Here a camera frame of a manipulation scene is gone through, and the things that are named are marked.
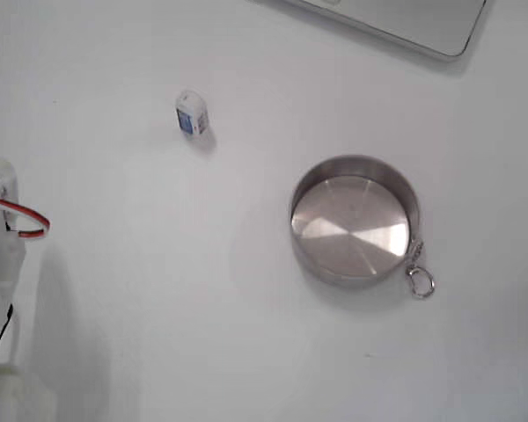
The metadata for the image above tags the small white and blue box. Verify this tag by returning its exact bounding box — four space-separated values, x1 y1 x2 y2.
175 89 209 139

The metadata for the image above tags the metal snap hook clip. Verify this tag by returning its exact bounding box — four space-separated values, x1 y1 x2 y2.
405 236 437 302

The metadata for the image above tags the black cable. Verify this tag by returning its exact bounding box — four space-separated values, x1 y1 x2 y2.
0 302 15 367

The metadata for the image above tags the silver laptop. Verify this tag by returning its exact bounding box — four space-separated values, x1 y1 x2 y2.
246 0 496 61

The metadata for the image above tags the round metal bowl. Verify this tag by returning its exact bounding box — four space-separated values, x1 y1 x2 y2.
289 154 422 292

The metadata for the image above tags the red and white servo cable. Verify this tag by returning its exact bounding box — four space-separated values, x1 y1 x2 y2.
0 198 52 241

